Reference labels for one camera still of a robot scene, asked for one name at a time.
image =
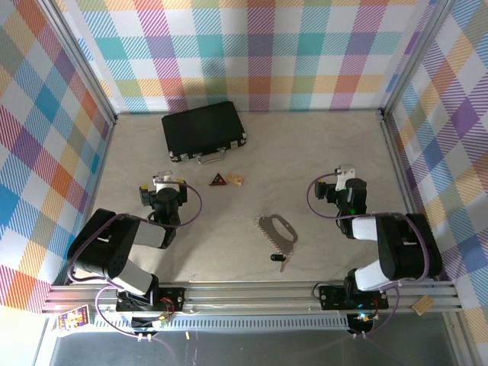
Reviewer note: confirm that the metal key holder plate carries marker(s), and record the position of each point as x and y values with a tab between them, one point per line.
281	244

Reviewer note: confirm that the silver key with black tag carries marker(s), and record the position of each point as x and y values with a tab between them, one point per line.
277	258

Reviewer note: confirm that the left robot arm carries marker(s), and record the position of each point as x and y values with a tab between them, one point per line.
110	248

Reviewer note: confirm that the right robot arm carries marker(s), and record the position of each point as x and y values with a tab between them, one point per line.
404	244

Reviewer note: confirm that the red triangular badge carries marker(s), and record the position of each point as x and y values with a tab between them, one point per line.
218	181

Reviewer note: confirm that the tan wooden piece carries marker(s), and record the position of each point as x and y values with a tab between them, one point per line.
235	179

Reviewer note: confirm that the small wooden block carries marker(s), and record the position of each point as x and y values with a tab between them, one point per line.
423	305

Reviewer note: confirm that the colourful printed card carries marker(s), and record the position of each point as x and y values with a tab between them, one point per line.
74	317

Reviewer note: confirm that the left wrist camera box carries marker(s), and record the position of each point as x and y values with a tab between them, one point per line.
164	181

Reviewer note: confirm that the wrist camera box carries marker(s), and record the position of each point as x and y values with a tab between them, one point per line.
164	181
345	174

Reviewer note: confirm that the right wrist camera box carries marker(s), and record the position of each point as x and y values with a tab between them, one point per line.
345	174

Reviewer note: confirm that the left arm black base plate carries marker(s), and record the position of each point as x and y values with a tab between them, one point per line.
171	297

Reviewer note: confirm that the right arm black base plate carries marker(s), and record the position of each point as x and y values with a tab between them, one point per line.
331	297

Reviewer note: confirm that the aluminium mounting rail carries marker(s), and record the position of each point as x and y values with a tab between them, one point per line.
248	295

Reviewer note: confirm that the aluminium frame post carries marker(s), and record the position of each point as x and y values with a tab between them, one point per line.
415	57
81	57

